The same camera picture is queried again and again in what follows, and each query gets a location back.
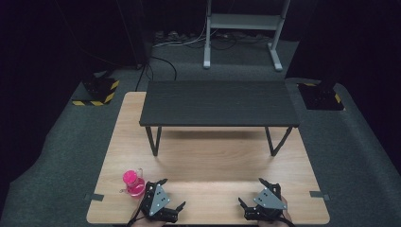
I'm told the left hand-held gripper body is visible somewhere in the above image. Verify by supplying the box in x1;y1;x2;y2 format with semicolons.
139;181;179;224

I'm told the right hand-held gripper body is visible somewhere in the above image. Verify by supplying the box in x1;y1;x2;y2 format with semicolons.
243;183;288;222

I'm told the glass flask with pink liquid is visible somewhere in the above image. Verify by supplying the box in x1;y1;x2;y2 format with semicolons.
118;167;147;198

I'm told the person's right hand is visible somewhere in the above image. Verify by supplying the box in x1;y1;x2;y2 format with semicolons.
256;195;295;227

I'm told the person's left hand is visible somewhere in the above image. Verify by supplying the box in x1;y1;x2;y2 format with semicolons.
130;214;166;227

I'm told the grey tape strip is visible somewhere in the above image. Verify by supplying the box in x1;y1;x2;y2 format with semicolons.
308;190;331;201
83;193;105;202

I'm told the black shelf with metal legs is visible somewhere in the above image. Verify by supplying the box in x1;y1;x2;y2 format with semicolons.
138;79;301;158

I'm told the black yellow-striped stand base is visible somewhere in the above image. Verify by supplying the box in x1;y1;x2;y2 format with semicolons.
297;80;345;112
71;76;121;107

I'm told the grey metal stand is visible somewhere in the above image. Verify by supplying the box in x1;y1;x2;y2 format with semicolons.
202;0;291;72

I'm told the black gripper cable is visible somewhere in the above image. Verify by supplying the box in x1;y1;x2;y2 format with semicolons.
126;206;147;227
277;217;297;227

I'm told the black floor cable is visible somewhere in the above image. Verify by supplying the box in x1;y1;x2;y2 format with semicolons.
134;55;179;93

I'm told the white floor cable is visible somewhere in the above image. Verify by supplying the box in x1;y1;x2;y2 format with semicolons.
152;18;219;49

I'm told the tangle of black cables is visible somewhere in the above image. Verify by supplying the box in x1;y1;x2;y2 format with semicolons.
210;30;272;52

